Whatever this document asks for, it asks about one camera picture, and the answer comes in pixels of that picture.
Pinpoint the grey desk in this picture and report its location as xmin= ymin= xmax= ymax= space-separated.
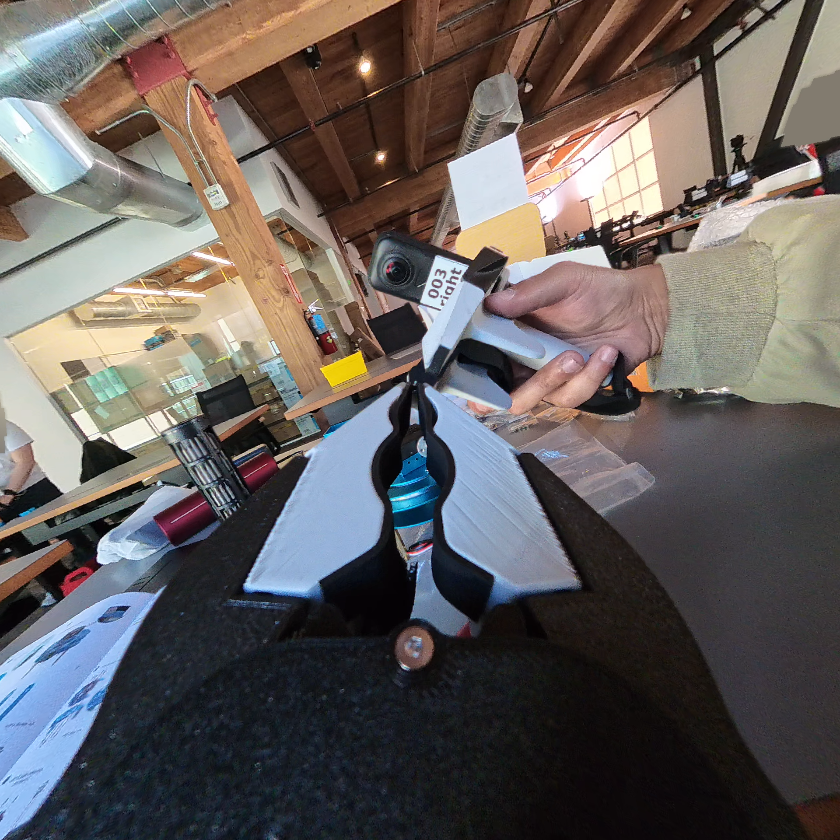
xmin=0 ymin=387 xmax=840 ymax=808

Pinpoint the black mesh cylinder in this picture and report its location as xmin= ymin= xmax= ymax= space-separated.
xmin=161 ymin=420 xmax=252 ymax=521

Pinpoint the white plastic bag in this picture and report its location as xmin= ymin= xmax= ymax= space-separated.
xmin=97 ymin=484 xmax=198 ymax=564

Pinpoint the yellow plastic bin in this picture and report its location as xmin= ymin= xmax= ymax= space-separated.
xmin=319 ymin=351 xmax=368 ymax=389

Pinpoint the person's right hand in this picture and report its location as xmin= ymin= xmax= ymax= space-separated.
xmin=482 ymin=261 xmax=672 ymax=417

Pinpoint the wooden edged desk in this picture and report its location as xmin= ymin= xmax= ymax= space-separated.
xmin=284 ymin=351 xmax=427 ymax=421
xmin=0 ymin=403 xmax=271 ymax=546
xmin=617 ymin=174 xmax=824 ymax=253

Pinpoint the clear plastic bag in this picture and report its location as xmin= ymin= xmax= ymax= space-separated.
xmin=492 ymin=413 xmax=656 ymax=513

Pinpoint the white instruction booklet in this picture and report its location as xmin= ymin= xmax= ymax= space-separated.
xmin=0 ymin=591 xmax=165 ymax=837

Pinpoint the silver smooth air duct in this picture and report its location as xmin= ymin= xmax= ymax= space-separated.
xmin=0 ymin=98 xmax=206 ymax=232

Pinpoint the wooden pillar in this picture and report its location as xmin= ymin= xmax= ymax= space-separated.
xmin=125 ymin=39 xmax=329 ymax=395

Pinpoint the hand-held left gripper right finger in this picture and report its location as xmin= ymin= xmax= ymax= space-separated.
xmin=417 ymin=382 xmax=584 ymax=623

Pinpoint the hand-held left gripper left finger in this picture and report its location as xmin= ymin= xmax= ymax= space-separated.
xmin=243 ymin=382 xmax=414 ymax=618

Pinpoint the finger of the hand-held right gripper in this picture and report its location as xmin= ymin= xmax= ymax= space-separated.
xmin=436 ymin=363 xmax=514 ymax=413
xmin=412 ymin=287 xmax=490 ymax=389

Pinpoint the blue round robot arm base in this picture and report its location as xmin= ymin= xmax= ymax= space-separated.
xmin=387 ymin=453 xmax=441 ymax=532

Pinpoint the bubble wrap bundle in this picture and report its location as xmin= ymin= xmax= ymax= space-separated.
xmin=686 ymin=200 xmax=798 ymax=253

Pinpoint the black draped chair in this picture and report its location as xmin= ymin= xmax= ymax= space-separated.
xmin=80 ymin=437 xmax=137 ymax=485

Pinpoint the silver spiral air duct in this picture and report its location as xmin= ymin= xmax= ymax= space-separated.
xmin=430 ymin=72 xmax=525 ymax=244
xmin=0 ymin=0 xmax=172 ymax=102

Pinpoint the black monitor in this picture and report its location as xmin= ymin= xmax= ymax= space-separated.
xmin=366 ymin=303 xmax=429 ymax=358

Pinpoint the black office chair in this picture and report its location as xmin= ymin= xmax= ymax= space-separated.
xmin=196 ymin=374 xmax=280 ymax=457

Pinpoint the red fire extinguisher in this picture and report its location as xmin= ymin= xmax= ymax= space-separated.
xmin=303 ymin=301 xmax=340 ymax=357

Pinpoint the orange cardboard box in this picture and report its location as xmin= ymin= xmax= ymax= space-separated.
xmin=448 ymin=134 xmax=613 ymax=273

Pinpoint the maroon metal cylinder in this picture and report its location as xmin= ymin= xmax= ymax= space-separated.
xmin=153 ymin=451 xmax=280 ymax=547

